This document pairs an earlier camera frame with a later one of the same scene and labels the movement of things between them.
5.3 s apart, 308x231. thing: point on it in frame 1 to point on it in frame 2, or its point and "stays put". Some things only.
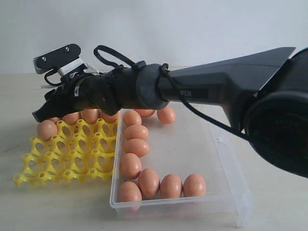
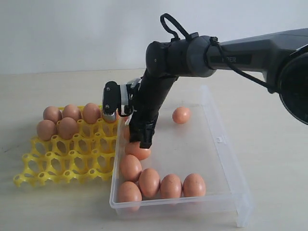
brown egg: x=194 y=185 stays put
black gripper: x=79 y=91 to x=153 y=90
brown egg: x=166 y=115 to x=181 y=115
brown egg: x=91 y=115 stays put
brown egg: x=46 y=129 stays put
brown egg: x=130 y=196 stays put
